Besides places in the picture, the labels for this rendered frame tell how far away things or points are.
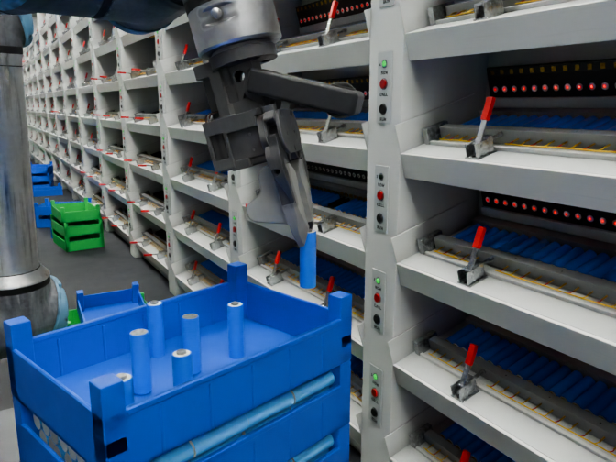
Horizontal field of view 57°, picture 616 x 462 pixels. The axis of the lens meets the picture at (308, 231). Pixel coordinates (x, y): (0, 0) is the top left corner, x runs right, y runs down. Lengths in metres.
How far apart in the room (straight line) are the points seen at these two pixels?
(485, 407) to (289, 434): 0.44
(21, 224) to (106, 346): 0.60
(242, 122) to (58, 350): 0.31
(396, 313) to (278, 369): 0.52
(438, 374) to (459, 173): 0.37
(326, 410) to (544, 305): 0.36
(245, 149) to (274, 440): 0.30
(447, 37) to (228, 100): 0.43
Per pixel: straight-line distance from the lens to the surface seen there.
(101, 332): 0.68
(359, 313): 1.28
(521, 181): 0.83
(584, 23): 0.78
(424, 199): 1.05
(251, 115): 0.58
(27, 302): 1.28
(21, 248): 1.26
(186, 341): 0.62
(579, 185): 0.77
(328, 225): 1.25
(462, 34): 0.91
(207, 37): 0.59
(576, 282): 0.87
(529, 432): 0.94
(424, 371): 1.07
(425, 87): 1.03
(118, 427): 0.49
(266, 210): 0.60
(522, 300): 0.87
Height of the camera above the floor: 0.77
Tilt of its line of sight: 13 degrees down
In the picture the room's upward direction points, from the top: straight up
